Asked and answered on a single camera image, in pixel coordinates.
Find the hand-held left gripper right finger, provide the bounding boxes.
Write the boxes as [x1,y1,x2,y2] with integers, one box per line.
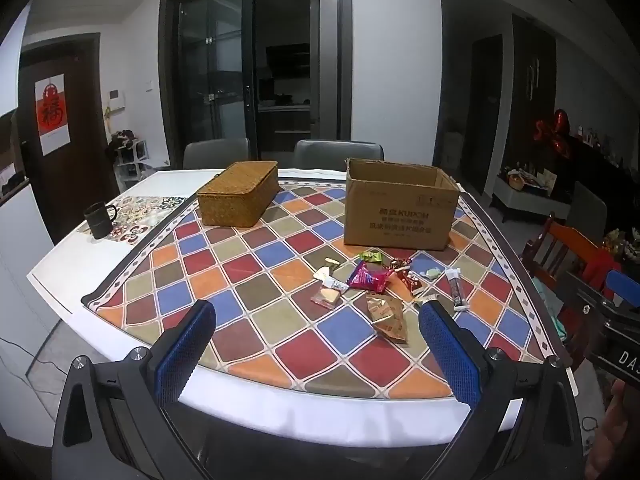
[419,301,586,480]

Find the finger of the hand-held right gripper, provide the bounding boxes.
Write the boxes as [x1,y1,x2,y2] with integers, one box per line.
[554,271,618,326]
[602,269,640,311]

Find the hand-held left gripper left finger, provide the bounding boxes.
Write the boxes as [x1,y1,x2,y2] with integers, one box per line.
[52,299,221,480]

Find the pink snack packet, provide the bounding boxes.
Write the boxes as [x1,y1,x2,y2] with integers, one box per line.
[347,261,395,293]

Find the brown cardboard box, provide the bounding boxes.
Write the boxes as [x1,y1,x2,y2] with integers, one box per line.
[343,158,461,252]

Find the person's right hand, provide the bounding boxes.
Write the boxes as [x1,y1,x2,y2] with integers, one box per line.
[586,380,640,480]

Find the teal cloth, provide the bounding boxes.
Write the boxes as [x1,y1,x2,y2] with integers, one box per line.
[532,280,568,341]

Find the orange wooden chair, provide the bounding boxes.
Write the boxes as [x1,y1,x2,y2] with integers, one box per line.
[522,212,626,311]

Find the brown stick snack packet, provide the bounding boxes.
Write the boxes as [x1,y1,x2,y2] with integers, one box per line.
[446,269,470,311]

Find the brown gold snack packet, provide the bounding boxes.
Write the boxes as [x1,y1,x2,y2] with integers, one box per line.
[366,294,408,345]

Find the red white snack packet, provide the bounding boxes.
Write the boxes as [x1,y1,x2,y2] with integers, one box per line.
[397,269,426,295]

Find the grey dining chair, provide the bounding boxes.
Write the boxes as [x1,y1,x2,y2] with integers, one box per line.
[293,139,386,169]
[182,137,251,171]
[567,180,608,246]

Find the white low bench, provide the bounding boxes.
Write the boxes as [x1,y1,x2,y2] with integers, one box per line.
[490,175,571,223]

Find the dark sideboard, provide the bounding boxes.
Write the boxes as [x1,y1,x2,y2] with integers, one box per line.
[565,135,640,241]

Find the clear biscuit packet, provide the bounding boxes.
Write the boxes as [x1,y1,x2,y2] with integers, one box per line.
[310,281,351,309]

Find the floral patterned placemat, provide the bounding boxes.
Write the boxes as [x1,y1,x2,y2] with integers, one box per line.
[77,195,187,243]

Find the black mug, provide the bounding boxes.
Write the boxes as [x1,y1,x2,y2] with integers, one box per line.
[83,202,119,240]

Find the red foil balloons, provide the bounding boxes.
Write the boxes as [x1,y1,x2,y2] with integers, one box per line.
[532,109,573,158]

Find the woven wicker lidded box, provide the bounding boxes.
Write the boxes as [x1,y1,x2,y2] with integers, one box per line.
[196,161,281,228]

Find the dark wardrobe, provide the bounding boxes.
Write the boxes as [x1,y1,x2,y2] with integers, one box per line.
[510,14,558,196]

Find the dark interior door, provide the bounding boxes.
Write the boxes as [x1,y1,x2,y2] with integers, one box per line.
[462,35,503,196]

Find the small white cluttered shelf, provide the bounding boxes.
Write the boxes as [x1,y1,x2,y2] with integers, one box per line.
[107,130,151,181]

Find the dark wooden door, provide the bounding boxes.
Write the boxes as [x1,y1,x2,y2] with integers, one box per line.
[17,32,121,231]

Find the black glass sliding door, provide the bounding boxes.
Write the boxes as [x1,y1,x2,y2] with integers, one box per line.
[160,0,351,167]

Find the red wall poster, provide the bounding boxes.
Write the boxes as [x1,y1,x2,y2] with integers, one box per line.
[35,74,68,156]

